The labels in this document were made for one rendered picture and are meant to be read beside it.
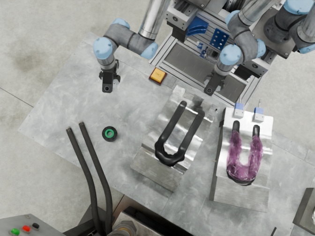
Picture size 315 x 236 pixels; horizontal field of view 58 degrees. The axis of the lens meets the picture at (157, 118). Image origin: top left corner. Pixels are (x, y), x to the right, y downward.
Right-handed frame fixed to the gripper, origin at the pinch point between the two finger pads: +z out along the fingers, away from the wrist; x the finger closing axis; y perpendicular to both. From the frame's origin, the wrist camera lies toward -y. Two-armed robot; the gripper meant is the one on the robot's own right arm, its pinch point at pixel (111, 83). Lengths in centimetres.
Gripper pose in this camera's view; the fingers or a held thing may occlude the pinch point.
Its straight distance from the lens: 147.5
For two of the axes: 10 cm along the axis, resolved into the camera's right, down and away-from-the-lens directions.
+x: -9.9, -1.5, 0.0
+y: 1.4, -9.6, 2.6
